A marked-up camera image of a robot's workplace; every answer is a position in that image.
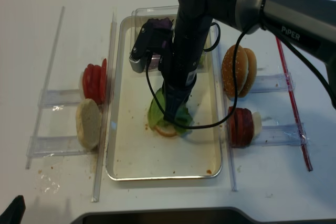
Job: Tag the clear holder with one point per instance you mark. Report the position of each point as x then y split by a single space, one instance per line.
279 135
52 98
55 146
273 83

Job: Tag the bottom bun slice on tray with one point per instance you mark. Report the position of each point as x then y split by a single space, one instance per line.
166 131

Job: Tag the left inner clear rail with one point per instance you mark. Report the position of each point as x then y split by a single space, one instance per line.
105 110

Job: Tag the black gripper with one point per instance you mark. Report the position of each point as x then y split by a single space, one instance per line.
190 35

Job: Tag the right upper clear holder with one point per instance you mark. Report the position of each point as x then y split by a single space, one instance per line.
273 83

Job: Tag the right lower clear holder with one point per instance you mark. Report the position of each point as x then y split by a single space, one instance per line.
279 135

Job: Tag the white onion piece right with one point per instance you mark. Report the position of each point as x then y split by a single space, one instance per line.
257 123

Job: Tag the white bread bun slice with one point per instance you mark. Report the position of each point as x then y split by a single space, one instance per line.
88 124

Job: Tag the metal baking tray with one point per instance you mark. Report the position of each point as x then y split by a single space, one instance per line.
135 152

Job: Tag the left red tomato slices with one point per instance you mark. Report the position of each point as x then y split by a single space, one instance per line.
94 81

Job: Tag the plain burger bun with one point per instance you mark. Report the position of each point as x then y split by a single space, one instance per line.
252 71

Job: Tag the black object bottom left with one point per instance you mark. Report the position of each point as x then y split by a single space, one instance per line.
14 212

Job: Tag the left upper clear holder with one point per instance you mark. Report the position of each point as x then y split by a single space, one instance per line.
52 98

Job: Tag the green lettuce leaf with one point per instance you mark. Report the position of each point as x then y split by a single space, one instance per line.
155 117

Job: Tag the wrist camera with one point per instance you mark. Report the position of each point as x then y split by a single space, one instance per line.
152 39

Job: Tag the right dark red meat slices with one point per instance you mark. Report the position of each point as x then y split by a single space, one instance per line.
241 128

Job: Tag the black device bottom edge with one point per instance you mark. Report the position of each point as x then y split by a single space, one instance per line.
196 215

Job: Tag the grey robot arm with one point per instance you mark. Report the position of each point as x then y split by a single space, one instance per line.
307 25

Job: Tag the left outer clear rail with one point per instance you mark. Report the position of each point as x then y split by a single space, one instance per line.
45 86

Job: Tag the red plastic strip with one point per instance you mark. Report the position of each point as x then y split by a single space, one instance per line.
301 131

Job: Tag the left lower clear holder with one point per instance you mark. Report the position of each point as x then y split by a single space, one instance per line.
55 146

